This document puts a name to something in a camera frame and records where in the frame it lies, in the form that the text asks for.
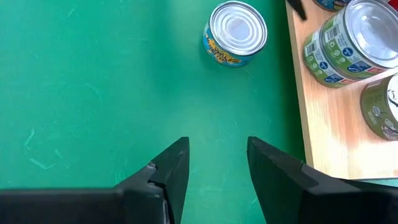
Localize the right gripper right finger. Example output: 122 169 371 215
247 136 398 224

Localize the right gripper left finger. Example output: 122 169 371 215
0 136 190 224

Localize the green label seafood can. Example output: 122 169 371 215
320 0 398 75
303 30 361 89
360 73 398 141

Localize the blue yellow label tuna can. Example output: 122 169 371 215
201 0 268 68

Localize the green table mat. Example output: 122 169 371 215
0 0 307 224

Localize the wooden shelf with black frame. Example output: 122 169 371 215
285 0 398 181

